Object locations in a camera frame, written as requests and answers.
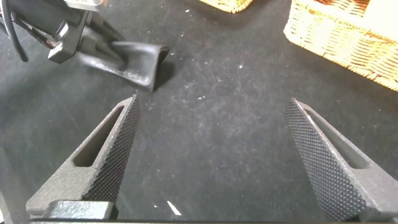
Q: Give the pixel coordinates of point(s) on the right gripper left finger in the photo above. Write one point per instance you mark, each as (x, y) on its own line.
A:
(93, 174)

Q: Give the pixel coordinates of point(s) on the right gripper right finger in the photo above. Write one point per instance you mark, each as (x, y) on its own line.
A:
(335, 174)

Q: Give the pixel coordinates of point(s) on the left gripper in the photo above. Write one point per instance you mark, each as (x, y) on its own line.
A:
(68, 34)

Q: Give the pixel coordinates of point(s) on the wicker basket holding toiletries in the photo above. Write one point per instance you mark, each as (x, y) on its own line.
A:
(230, 4)

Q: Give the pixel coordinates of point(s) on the wicker basket holding food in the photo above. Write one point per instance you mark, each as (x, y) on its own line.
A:
(342, 40)

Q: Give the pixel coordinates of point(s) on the small white scrap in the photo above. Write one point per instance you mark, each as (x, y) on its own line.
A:
(173, 208)

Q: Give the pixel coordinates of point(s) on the black table cloth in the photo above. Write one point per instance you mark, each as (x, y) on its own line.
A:
(217, 130)

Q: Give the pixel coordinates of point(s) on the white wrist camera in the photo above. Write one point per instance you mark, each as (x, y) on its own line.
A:
(84, 3)

